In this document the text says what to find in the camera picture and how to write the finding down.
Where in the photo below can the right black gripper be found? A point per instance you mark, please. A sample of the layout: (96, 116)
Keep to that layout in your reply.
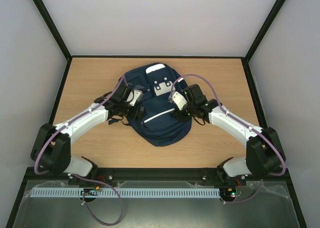
(181, 115)

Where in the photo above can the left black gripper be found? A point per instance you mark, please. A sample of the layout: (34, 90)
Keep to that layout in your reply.
(138, 114)

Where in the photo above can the navy blue backpack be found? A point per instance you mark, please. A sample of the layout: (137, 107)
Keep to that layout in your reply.
(156, 124)

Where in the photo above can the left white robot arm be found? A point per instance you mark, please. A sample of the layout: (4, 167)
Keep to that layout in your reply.
(52, 148)

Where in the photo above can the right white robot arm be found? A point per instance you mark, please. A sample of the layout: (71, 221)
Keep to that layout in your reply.
(263, 150)

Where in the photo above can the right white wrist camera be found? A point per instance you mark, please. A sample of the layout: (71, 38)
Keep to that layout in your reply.
(178, 99)

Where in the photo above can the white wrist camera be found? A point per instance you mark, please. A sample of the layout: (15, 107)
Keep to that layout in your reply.
(135, 97)
(178, 99)

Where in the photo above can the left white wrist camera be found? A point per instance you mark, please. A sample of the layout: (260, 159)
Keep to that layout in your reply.
(135, 97)

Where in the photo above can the black aluminium frame rail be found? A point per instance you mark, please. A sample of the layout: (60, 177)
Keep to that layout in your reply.
(113, 176)

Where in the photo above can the light blue slotted cable duct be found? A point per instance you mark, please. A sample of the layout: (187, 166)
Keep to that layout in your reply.
(47, 192)

